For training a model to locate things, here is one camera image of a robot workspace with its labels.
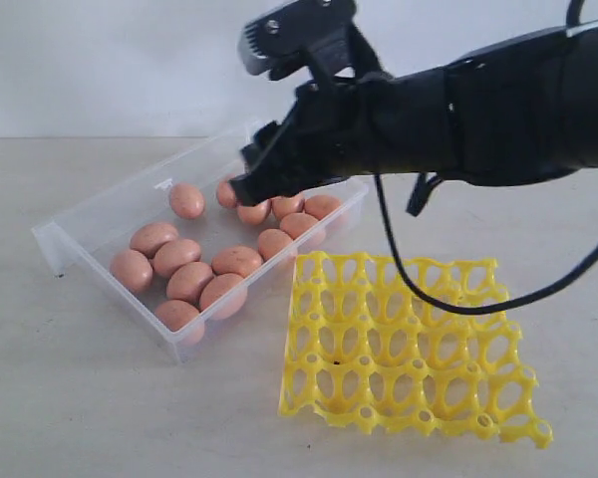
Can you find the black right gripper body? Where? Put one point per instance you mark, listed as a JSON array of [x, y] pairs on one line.
[[373, 125]]

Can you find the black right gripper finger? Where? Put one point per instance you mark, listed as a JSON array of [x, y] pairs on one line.
[[268, 175], [270, 148]]

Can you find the brown egg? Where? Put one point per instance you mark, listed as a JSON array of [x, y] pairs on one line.
[[224, 289], [132, 269], [151, 237], [272, 241], [240, 260], [175, 254], [298, 223], [187, 282], [176, 314], [254, 215], [225, 195], [186, 201], [321, 205], [282, 206]]

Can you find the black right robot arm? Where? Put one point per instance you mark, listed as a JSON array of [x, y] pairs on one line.
[[519, 112]]

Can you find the clear plastic bin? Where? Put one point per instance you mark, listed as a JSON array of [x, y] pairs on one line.
[[91, 233]]

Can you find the yellow plastic egg tray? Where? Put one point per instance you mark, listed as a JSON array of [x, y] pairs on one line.
[[362, 350]]

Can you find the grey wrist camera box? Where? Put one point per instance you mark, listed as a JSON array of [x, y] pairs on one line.
[[286, 38]]

